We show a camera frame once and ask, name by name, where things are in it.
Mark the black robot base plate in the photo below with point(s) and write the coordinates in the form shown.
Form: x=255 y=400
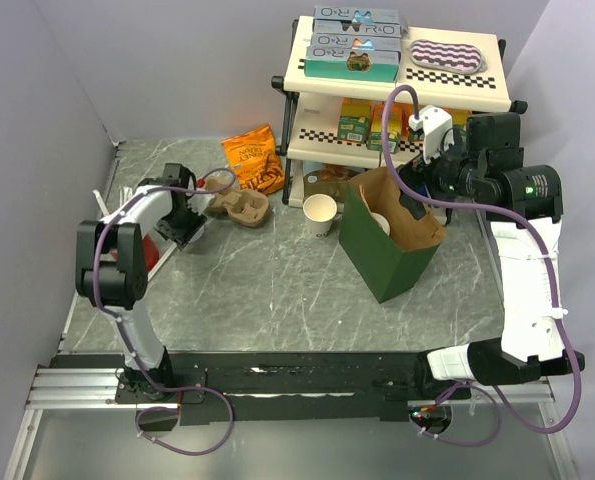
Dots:
x=274 y=386

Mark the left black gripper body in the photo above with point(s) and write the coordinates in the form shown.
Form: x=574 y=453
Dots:
x=184 y=214

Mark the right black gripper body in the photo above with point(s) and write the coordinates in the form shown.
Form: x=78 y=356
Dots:
x=444 y=182

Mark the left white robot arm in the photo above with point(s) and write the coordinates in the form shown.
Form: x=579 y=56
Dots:
x=112 y=271

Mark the brown snack bag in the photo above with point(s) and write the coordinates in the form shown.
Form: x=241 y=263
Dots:
x=331 y=180

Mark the aluminium rail frame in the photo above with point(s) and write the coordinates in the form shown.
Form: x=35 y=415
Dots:
x=97 y=388

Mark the purple wavy pattern pouch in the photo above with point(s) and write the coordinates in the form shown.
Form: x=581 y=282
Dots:
x=462 y=59

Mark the teal front R&O box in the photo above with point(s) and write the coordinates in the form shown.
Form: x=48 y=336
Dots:
x=351 y=64

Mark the grey back R&O box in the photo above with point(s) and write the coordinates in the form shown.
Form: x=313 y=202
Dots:
x=362 y=21

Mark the green juice carton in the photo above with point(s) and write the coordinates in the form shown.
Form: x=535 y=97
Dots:
x=354 y=120
x=459 y=116
x=413 y=135

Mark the orange kettle chips bag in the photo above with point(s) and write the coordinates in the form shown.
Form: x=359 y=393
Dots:
x=252 y=156

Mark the red straw holder cup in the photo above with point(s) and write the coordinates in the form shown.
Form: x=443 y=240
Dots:
x=151 y=252

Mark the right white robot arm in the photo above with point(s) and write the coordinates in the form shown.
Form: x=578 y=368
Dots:
x=484 y=162

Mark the white paper coffee cup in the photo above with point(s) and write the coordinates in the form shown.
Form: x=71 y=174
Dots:
x=382 y=222

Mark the dark green paper bag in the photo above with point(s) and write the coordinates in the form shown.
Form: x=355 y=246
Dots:
x=386 y=270

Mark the brown cardboard cup carrier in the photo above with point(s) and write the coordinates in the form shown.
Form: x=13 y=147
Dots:
x=364 y=199

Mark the brown paper bag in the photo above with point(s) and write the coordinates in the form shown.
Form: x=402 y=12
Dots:
x=383 y=195

